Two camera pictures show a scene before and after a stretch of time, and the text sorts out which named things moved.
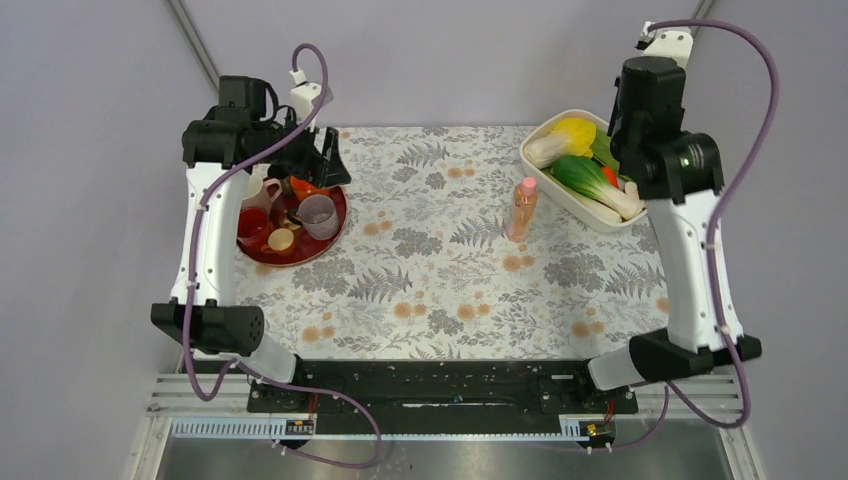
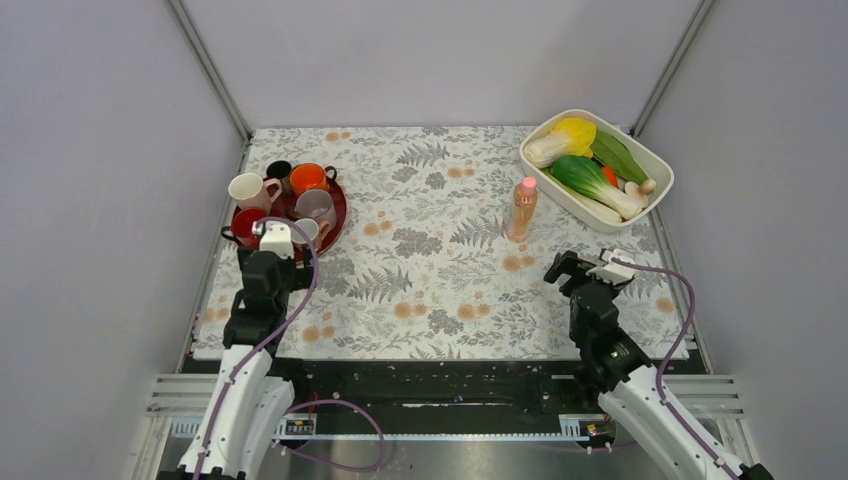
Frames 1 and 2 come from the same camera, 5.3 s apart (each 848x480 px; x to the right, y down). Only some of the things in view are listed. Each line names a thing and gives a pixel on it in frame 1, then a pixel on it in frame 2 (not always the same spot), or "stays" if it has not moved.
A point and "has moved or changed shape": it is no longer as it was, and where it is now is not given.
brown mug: [287, 222] -> [281, 170]
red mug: [252, 232] stays
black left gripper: [332, 172] -> [302, 277]
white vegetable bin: [581, 215] stays
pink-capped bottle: [523, 210] stays
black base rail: [440, 397] stays
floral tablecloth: [424, 268] stays
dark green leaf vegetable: [602, 152] stays
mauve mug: [317, 214] has moved or changed shape
